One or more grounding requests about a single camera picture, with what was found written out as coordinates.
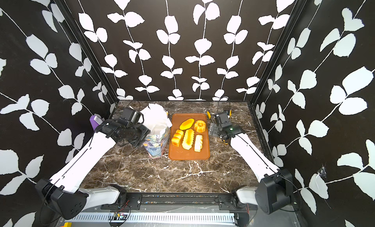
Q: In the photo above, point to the pale glazed bread loaf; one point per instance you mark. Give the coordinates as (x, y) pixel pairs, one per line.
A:
(198, 145)

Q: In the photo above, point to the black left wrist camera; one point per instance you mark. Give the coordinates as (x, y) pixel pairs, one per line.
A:
(131, 115)

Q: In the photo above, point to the black front mounting rail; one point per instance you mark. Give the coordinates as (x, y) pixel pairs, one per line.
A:
(225, 201)

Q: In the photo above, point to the brown plastic tray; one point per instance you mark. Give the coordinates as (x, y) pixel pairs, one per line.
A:
(179, 153)

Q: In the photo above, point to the ring shaped bundt bread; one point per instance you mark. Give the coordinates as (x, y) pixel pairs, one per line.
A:
(200, 126)

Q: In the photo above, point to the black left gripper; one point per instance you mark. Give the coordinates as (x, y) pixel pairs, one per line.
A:
(146, 131)

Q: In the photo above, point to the oval yellow bread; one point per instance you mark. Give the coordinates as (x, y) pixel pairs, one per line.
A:
(187, 124)

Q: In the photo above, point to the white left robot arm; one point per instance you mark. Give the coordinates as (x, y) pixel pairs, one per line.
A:
(63, 194)

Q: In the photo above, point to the yellow handled metal tongs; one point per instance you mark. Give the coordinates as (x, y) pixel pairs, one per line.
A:
(212, 118)

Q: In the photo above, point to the purple plastic box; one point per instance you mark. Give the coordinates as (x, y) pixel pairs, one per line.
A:
(95, 121)

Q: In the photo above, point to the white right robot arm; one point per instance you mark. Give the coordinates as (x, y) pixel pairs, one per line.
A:
(275, 188)

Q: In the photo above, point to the small electronics circuit board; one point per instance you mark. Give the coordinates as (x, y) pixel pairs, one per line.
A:
(119, 217)

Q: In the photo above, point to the white slotted cable duct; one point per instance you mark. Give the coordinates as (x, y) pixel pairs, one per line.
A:
(153, 217)

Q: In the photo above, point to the segmented pull-apart bread roll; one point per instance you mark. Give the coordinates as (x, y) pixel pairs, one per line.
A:
(177, 138)

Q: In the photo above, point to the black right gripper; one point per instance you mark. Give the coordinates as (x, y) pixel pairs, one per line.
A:
(215, 129)

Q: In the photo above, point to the long ridged yellow bread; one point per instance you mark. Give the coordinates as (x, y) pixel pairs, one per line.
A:
(188, 139)

